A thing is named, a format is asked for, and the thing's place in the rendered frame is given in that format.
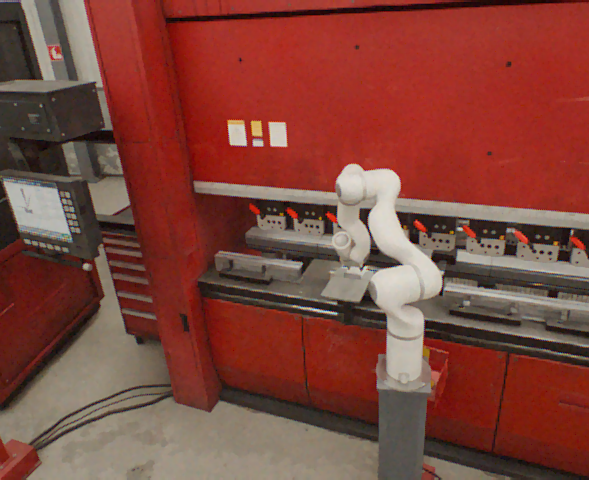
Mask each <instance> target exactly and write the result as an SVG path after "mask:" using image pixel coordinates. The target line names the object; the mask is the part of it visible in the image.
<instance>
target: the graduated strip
mask: <svg viewBox="0 0 589 480"><path fill-rule="evenodd" d="M193 182H194V187H201V188H212V189H223V190H234V191H246V192H257V193H268V194H279V195H290V196H301V197H312V198H323V199H335V200H338V196H337V194H336V193H329V192H317V191H305V190H294V189H282V188H270V187H258V186H246V185H235V184H223V183H211V182H199V181H193ZM361 202H368V203H378V202H377V200H375V199H368V200H362V201H361ZM395 205H401V206H413V207H424V208H435V209H446V210H457V211H468V212H479V213H491V214H502V215H513V216H524V217H535V218H546V219H557V220H568V221H580V222H589V215H588V214H577V213H565V212H553V211H541V210H529V209H518V208H506V207H494V206H482V205H471V204H459V203H447V202H435V201H423V200H412V199H400V198H397V199H396V201H395Z"/></svg>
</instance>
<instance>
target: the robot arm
mask: <svg viewBox="0 0 589 480"><path fill-rule="evenodd" d="M335 188H336V194H337V196H338V213H337V221H338V224H339V225H340V226H341V227H342V228H343V229H344V230H345V231H347V232H348V233H349V234H350V235H349V234H348V233H347V232H339V233H337V234H335V235H334V237H333V239H332V244H333V246H334V248H335V250H336V251H337V253H338V255H339V257H340V259H338V262H340V263H341V264H342V265H345V267H347V268H348V270H350V268H351V267H359V269H360V271H361V272H362V270H364V267H365V266H368V265H369V263H367V262H366V261H367V259H368V257H369V253H370V236H369V233H368V231H367V229H366V228H365V226H364V225H363V223H362V222H361V221H360V220H359V210H360V203H361V201H362V200H368V199H375V200H377V202H378V203H377V204H376V206H375V207H374V208H373V209H372V211H371V212H370V214H369V217H368V225H369V228H370V231H371V234H372V236H373V238H374V241H375V243H376V244H377V246H378V247H379V249H380V250H381V251H382V252H383V253H385V254H386V255H388V256H390V257H392V258H394V259H396V260H398V261H399V262H401V263H402V264H403V266H398V267H393V268H388V269H384V270H381V271H379V272H377V273H375V274H374V275H373V276H372V278H371V280H370V283H369V293H370V295H371V297H372V299H373V300H374V301H375V303H376V304H377V305H378V306H379V307H380V308H381V309H382V310H383V311H384V312H385V313H386V315H387V355H385V356H384V357H383V358H381V359H380V360H379V362H378V364H377V367H376V373H377V376H378V378H379V380H380V381H381V382H382V383H383V384H384V385H386V386H387V387H389V388H391V389H394V390H398V391H403V392H410V391H416V390H419V389H422V388H423V387H425V386H426V385H427V384H428V383H429V382H430V379H431V368H430V366H429V365H428V363H427V362H426V361H425V360H423V359H422V350H423V334H424V317H423V314H422V312H421V311H420V310H419V309H417V308H415V307H412V306H409V305H404V304H407V303H411V302H416V301H420V300H425V299H429V298H432V297H434V296H435V295H437V294H438V293H439V292H440V290H441V288H442V277H441V274H440V272H439V270H438V268H437V267H436V265H435V264H434V263H433V262H432V261H431V260H430V259H429V258H428V257H427V256H426V255H424V254H423V253H422V252H421V251H420V250H418V249H417V248H416V247H415V246H414V245H413V244H412V243H411V242H410V241H409V240H408V239H407V237H406V236H405V234H404V232H403V230H402V228H401V226H400V223H399V221H398V218H397V216H396V213H395V208H394V206H395V201H396V199H397V196H398V194H399V191H400V180H399V178H398V176H397V175H396V174H395V173H394V172H393V171H391V170H388V169H380V170H372V171H365V172H364V170H363V169H362V168H361V167H360V166H359V165H356V164H351V165H348V166H346V167H345V168H344V170H343V171H342V173H341V174H340V175H339V177H338V179H337V181H336V186H335ZM351 237H352V238H353V239H354V241H353V240H352V238H351Z"/></svg>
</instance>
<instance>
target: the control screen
mask: <svg viewBox="0 0 589 480"><path fill-rule="evenodd" d="M2 179H3V182H4V185H5V188H6V191H7V194H8V197H9V199H10V202H11V205H12V208H13V211H14V214H15V217H16V220H17V223H18V225H19V228H20V230H23V231H28V232H33V233H38V234H43V235H48V236H52V237H57V238H62V239H67V240H72V239H71V236H70V233H69V229H68V226H67V223H66V219H65V216H64V212H63V209H62V206H61V202H60V199H59V196H58V192H57V189H56V186H55V185H53V184H46V183H39V182H32V181H25V180H18V179H11V178H4V177H2ZM25 217H28V218H30V221H31V222H27V221H26V220H25Z"/></svg>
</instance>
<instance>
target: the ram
mask: <svg viewBox="0 0 589 480"><path fill-rule="evenodd" d="M167 25H168V31H169V37H170V43H171V49H172V55H173V61H174V67H175V73H176V79H177V85H178V92H179V98H180V104H181V110H182V116H183V122H184V128H185V134H186V140H187V146H188V152H189V158H190V164H191V170H192V176H193V181H199V182H211V183H223V184H235V185H246V186H258V187H270V188H282V189H294V190H305V191H317V192H329V193H336V188H335V186H336V181H337V179H338V177H339V175H340V174H341V173H342V171H343V170H344V168H345V167H346V166H348V165H351V164H356V165H359V166H360V167H361V168H362V169H363V170H364V172H365V171H372V170H380V169H388V170H391V171H393V172H394V173H395V174H396V175H397V176H398V178H399V180H400V191H399V194H398V196H397V198H400V199H412V200H423V201H435V202H447V203H459V204H471V205H482V206H494V207H506V208H518V209H529V210H541V211H553V212H565V213H577V214H588V215H589V1H580V2H561V3H541V4H522V5H503V6H484V7H465V8H446V9H427V10H407V11H388V12H369V13H350V14H331V15H312V16H293V17H273V18H254V19H235V20H216V21H197V22H178V23H168V24H167ZM228 120H230V121H244V128H245V137H246V145H231V144H230V136H229V128H228ZM251 121H261V128H262V136H253V135H252V126H251ZM268 122H286V133H287V147H274V146H270V134H269V123H268ZM253 139H263V146H254V145H253ZM394 208H395V211H400V212H411V213H421V214H432V215H443V216H453V217H464V218H474V219H485V220H496V221H506V222H517V223H527V224H538V225H549V226H559V227H570V228H580V229H589V222H580V221H568V220H557V219H546V218H535V217H524V216H513V215H502V214H491V213H479V212H468V211H457V210H446V209H435V208H424V207H413V206H401V205H395V206H394Z"/></svg>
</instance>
